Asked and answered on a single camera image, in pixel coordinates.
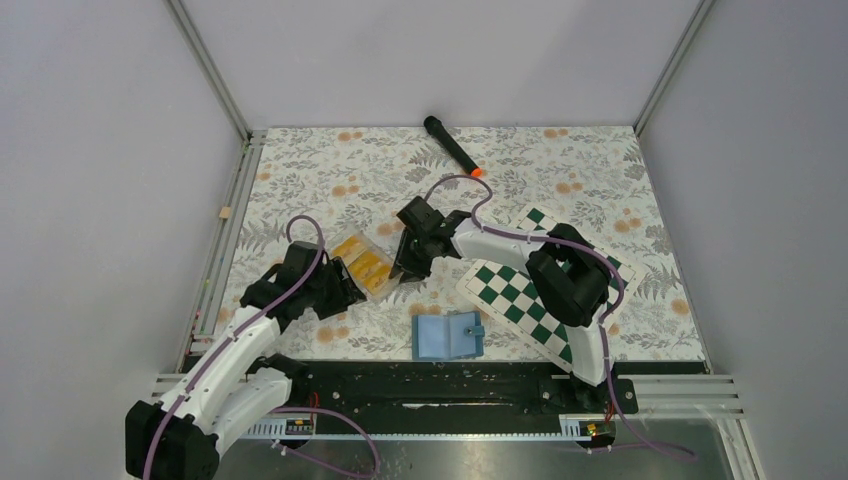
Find clear box with orange cards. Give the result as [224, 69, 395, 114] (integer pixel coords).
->
[329, 226, 399, 301]

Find floral tablecloth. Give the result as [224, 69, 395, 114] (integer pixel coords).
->
[204, 126, 706, 362]

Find blue card holder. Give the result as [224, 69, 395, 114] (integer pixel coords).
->
[411, 311, 485, 362]

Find green white checkered board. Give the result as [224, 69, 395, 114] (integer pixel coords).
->
[457, 235, 647, 371]

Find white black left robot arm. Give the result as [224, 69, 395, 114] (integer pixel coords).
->
[125, 241, 366, 479]

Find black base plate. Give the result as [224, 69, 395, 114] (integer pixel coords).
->
[287, 360, 638, 433]

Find slotted cable duct rail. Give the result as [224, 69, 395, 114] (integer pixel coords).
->
[235, 413, 614, 443]

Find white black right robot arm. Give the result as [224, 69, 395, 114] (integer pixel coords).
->
[391, 196, 627, 412]

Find black marker orange tip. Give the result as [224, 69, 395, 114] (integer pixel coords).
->
[423, 115, 483, 178]

